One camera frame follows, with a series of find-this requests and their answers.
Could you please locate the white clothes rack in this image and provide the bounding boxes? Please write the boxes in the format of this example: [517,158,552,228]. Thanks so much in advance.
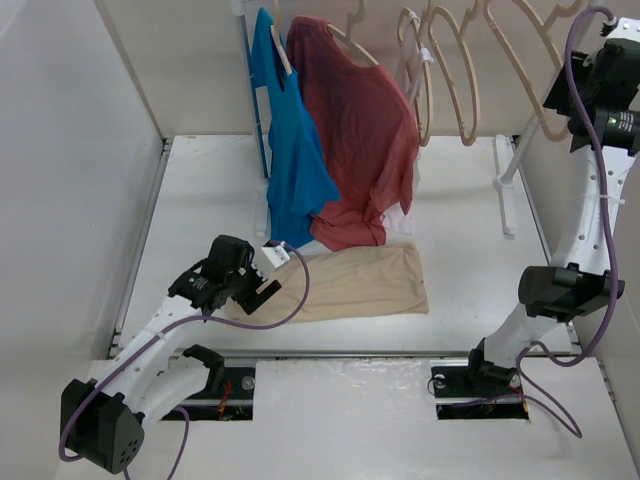
[228,0,606,241]

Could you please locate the beige hanger under white garment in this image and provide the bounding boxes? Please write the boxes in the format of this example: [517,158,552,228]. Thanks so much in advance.
[395,7,434,147]

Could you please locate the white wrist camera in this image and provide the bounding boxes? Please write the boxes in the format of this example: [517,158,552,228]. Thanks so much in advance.
[255,242,291,277]
[600,17,640,42]

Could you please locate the white garment on hanger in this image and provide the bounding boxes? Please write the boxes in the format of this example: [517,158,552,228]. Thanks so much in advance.
[381,11,433,237]

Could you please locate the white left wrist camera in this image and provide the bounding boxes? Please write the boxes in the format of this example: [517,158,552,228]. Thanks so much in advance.
[255,242,291,277]

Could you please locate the beige hanger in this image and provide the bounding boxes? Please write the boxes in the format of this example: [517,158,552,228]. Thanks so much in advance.
[327,0,378,67]
[425,0,482,147]
[482,0,585,142]
[271,0,293,77]
[395,7,434,147]

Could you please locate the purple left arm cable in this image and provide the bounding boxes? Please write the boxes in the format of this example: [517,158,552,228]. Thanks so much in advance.
[58,241,313,480]

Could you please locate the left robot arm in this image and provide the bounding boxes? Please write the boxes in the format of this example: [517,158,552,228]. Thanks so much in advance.
[58,235,290,475]

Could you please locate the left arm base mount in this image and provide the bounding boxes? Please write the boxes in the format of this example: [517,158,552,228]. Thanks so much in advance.
[178,365,256,421]

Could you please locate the beige hanger under blue shirt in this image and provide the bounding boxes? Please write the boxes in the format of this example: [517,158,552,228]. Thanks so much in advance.
[271,0,293,77]

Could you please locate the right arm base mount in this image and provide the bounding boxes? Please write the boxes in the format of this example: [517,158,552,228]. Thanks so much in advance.
[427,359,529,421]

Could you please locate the beige trousers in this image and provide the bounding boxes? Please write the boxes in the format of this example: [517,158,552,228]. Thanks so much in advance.
[224,242,429,325]

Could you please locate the red t-shirt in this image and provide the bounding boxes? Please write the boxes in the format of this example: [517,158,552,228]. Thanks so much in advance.
[286,16,404,251]

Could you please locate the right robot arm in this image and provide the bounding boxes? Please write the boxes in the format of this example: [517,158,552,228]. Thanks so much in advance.
[462,38,639,394]

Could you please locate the beige hanger under red shirt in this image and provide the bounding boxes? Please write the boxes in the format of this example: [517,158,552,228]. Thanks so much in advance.
[327,0,378,67]

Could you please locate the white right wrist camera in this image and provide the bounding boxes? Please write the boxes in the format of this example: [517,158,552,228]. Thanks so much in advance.
[600,17,640,42]

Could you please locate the blue t-shirt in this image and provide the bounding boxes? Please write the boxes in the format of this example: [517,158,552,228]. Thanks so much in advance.
[251,8,340,248]

